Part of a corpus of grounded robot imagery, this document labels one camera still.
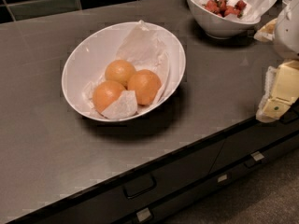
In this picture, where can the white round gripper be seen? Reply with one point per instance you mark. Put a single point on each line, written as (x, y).
(289, 32)

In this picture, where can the orange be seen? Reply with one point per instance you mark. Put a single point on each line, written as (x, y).
(106, 93)
(145, 84)
(120, 71)

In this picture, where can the white bowl with strawberries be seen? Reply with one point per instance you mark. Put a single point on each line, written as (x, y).
(222, 27)

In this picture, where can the white paper in large bowl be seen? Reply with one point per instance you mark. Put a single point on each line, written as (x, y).
(144, 49)

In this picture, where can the large white oval bowl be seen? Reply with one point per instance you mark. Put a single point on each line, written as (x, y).
(89, 59)

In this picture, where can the red strawberries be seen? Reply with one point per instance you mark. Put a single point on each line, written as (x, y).
(223, 9)

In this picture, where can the right dark drawer front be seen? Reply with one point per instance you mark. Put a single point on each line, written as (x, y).
(256, 136)

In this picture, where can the dark drawer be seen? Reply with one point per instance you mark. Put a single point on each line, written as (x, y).
(256, 136)
(156, 212)
(132, 195)

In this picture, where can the lower dark drawer front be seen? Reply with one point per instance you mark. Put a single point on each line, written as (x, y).
(156, 212)

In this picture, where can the left dark drawer front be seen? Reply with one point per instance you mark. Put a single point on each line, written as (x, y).
(132, 195)

